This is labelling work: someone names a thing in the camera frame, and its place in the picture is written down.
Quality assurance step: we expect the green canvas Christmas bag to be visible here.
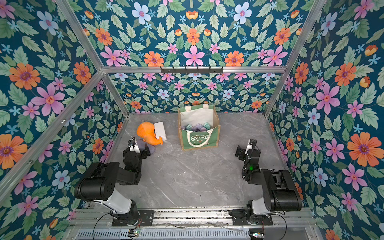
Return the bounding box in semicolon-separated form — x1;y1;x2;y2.
178;104;221;151

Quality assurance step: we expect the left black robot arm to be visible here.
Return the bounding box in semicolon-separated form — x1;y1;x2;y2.
75;144;152;218

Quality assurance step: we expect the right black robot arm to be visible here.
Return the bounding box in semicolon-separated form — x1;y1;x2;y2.
231;144;303;225

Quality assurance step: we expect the purple oval case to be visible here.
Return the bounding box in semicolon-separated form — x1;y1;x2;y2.
146;144;156;156

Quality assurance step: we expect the orange whale toy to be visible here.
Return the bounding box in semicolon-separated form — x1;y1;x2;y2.
137;122;164;146

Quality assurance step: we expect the white rectangular box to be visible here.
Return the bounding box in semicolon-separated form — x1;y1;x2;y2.
154;122;167;142

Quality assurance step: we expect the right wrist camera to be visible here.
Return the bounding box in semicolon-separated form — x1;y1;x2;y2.
245;139;258;156

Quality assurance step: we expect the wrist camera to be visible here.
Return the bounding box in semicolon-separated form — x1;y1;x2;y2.
128;137;141;154
245;139;258;156

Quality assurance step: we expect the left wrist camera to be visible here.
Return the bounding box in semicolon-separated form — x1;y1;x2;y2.
128;137;141;154

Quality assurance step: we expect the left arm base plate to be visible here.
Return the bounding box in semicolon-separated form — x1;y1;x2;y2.
111;210;155;227

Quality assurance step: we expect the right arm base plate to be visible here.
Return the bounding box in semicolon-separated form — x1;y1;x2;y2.
229;209;273;226

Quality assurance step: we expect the black hook rail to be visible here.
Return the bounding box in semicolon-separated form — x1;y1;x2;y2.
160;67;224;74

